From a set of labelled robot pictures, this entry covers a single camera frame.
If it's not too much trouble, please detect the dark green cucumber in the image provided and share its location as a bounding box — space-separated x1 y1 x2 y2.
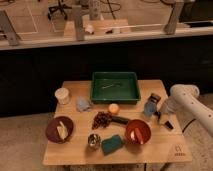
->
112 116 130 125

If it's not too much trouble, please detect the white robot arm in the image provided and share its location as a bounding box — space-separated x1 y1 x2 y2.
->
159 84 213 137

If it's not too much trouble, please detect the yellow banana piece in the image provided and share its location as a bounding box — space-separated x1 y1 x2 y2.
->
57 121 68 139

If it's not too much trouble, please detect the wooden table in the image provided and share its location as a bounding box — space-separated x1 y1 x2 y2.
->
43 81 192 165

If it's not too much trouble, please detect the white cup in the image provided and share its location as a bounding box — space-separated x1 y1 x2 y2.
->
55 88 70 105

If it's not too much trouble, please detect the red carrot piece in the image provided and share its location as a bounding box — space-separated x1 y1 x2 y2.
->
134 128 143 144

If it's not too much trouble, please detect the small metal cup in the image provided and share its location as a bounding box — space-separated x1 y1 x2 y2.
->
88 134 101 149

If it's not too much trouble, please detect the metal utensil in tray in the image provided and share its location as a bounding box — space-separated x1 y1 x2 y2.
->
101 82 122 89

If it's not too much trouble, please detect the black office chair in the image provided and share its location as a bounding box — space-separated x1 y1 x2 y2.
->
47 0 71 20

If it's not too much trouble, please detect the green plastic tray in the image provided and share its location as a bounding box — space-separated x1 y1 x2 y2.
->
90 72 141 104

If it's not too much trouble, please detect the blue crumpled cloth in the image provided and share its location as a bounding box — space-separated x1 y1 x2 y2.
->
76 97 91 112

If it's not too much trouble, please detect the green sponge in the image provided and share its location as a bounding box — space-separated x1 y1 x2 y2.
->
101 135 124 155

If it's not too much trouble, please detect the dark grape bunch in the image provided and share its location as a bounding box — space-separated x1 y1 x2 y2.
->
92 112 112 129

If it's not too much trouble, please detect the orange fruit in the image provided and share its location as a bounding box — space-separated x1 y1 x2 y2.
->
108 103 120 115

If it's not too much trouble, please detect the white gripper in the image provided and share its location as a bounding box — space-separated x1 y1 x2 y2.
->
158 100 174 130

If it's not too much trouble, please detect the red bowl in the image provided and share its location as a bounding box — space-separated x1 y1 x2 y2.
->
125 119 151 144

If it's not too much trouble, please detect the dark maroon plate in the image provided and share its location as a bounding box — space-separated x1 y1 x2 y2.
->
45 116 74 143

